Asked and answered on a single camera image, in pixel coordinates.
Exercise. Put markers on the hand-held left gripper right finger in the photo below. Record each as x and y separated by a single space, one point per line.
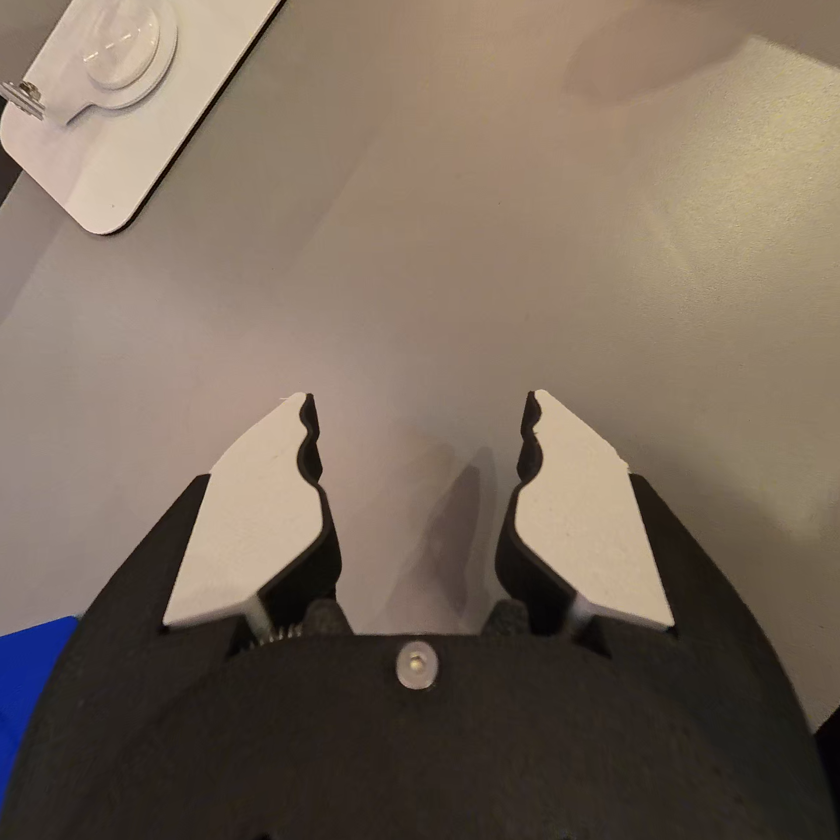
584 531

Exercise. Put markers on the white document stand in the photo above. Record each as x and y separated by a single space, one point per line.
118 164

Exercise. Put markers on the blue plastic bin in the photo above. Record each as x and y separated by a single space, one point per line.
26 676

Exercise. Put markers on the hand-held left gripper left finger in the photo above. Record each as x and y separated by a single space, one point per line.
256 518

